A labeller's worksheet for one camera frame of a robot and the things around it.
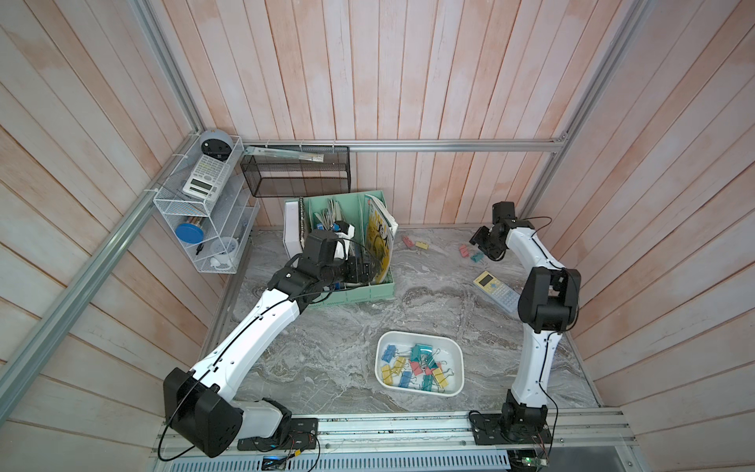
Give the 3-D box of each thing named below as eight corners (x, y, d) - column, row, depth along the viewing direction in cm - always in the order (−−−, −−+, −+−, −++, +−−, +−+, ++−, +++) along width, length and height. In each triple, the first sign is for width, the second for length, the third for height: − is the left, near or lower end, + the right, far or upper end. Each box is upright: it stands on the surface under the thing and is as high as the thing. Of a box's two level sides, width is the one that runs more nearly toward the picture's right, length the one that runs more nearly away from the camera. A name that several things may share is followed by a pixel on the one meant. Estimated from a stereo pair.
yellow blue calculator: (512, 313, 98) (515, 310, 96) (472, 284, 105) (473, 281, 103) (523, 300, 101) (526, 297, 99) (483, 273, 108) (485, 269, 107)
